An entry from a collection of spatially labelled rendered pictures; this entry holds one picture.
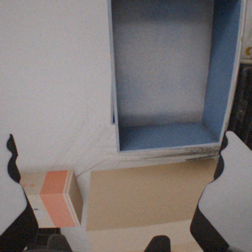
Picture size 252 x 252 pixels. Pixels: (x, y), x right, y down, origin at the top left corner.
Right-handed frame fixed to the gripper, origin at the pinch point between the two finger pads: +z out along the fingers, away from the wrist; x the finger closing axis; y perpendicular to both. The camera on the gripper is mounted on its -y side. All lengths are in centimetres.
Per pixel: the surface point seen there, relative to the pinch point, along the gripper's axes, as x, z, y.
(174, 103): 8.3, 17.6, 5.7
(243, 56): 70, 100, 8
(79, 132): -9.1, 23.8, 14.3
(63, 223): -14.4, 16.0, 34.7
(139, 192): 3.2, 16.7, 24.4
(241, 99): 56, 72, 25
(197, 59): 11.1, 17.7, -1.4
